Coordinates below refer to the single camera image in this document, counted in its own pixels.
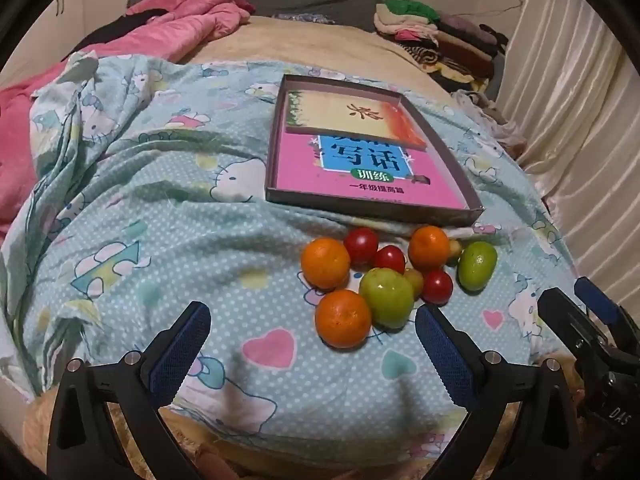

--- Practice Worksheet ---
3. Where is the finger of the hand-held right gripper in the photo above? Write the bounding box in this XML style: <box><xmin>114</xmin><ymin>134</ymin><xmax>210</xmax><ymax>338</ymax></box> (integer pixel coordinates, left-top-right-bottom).
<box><xmin>537</xmin><ymin>287</ymin><xmax>606</xmax><ymax>371</ymax></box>
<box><xmin>574</xmin><ymin>276</ymin><xmax>640</xmax><ymax>351</ymax></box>

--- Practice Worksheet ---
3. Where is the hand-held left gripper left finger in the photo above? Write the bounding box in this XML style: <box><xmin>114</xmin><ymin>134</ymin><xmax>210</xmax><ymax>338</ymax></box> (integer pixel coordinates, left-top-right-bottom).
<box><xmin>47</xmin><ymin>301</ymin><xmax>213</xmax><ymax>480</ymax></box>

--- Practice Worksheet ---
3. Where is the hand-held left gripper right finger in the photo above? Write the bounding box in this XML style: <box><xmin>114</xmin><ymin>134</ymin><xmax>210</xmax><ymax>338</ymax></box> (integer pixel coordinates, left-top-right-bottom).
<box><xmin>415</xmin><ymin>304</ymin><xmax>596</xmax><ymax>480</ymax></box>

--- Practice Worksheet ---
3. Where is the red cherry tomato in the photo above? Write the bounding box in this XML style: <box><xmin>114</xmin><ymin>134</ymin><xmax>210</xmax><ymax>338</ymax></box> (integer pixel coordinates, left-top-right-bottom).
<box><xmin>344</xmin><ymin>227</ymin><xmax>380</xmax><ymax>266</ymax></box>
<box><xmin>372</xmin><ymin>244</ymin><xmax>407</xmax><ymax>276</ymax></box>
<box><xmin>421</xmin><ymin>269</ymin><xmax>454</xmax><ymax>306</ymax></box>

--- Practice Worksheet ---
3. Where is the round green jujube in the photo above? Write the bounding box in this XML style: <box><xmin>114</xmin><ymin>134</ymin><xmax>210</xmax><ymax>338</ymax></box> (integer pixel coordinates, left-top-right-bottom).
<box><xmin>359</xmin><ymin>267</ymin><xmax>416</xmax><ymax>330</ymax></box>

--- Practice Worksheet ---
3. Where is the oval green jujube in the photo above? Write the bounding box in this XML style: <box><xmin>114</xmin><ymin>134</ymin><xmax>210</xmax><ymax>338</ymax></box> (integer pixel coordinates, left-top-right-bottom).
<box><xmin>457</xmin><ymin>241</ymin><xmax>498</xmax><ymax>292</ymax></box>

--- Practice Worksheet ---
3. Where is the orange mandarin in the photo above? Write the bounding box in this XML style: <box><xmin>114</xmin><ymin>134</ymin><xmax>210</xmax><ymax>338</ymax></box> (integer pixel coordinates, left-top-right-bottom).
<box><xmin>314</xmin><ymin>289</ymin><xmax>373</xmax><ymax>349</ymax></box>
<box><xmin>301</xmin><ymin>237</ymin><xmax>352</xmax><ymax>291</ymax></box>
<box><xmin>409</xmin><ymin>225</ymin><xmax>451</xmax><ymax>269</ymax></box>

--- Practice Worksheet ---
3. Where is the shallow cardboard box tray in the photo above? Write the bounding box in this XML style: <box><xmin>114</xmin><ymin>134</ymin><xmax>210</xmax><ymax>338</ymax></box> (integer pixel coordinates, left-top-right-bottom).
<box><xmin>264</xmin><ymin>74</ymin><xmax>485</xmax><ymax>226</ymax></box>

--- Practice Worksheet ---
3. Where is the blue cartoon printed blanket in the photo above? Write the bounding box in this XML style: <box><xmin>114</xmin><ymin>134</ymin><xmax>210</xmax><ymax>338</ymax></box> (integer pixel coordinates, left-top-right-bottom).
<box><xmin>0</xmin><ymin>52</ymin><xmax>586</xmax><ymax>461</ymax></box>

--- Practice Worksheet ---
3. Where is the pink workbook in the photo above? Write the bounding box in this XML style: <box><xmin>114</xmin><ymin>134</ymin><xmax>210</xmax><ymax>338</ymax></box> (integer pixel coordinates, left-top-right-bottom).
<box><xmin>276</xmin><ymin>127</ymin><xmax>468</xmax><ymax>211</ymax></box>

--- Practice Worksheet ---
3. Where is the cream curtain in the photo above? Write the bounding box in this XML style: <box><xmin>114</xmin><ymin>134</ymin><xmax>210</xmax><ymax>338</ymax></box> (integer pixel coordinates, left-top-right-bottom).
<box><xmin>495</xmin><ymin>0</ymin><xmax>640</xmax><ymax>291</ymax></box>

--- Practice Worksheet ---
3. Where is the cream and orange book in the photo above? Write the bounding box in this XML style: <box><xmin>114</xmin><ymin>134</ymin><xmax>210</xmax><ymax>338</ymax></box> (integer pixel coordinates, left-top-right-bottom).
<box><xmin>282</xmin><ymin>87</ymin><xmax>428</xmax><ymax>152</ymax></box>

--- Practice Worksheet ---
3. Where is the stack of folded clothes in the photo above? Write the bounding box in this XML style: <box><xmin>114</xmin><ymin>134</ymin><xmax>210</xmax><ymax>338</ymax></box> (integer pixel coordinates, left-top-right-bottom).
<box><xmin>374</xmin><ymin>0</ymin><xmax>511</xmax><ymax>93</ymax></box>

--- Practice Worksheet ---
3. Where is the black garment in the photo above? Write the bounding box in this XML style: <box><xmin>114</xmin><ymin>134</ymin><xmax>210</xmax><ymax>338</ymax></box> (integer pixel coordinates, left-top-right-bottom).
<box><xmin>75</xmin><ymin>7</ymin><xmax>166</xmax><ymax>53</ymax></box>

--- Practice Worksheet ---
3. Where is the pink quilt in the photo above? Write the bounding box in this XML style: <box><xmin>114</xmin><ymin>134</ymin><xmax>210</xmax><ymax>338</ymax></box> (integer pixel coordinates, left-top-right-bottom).
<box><xmin>0</xmin><ymin>0</ymin><xmax>256</xmax><ymax>226</ymax></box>

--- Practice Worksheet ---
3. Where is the beige bed sheet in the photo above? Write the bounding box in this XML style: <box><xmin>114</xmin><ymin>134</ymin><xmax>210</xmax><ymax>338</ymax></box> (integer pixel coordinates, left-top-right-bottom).
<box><xmin>185</xmin><ymin>15</ymin><xmax>466</xmax><ymax>106</ymax></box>

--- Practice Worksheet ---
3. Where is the white wardrobe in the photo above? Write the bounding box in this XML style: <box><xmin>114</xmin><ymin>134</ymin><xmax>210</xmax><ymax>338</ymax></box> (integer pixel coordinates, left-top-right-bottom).
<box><xmin>10</xmin><ymin>0</ymin><xmax>133</xmax><ymax>71</ymax></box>

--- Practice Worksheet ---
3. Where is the purple floral pillow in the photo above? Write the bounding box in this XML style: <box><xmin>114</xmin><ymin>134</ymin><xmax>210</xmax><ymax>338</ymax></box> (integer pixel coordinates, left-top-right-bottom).
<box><xmin>272</xmin><ymin>11</ymin><xmax>336</xmax><ymax>25</ymax></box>

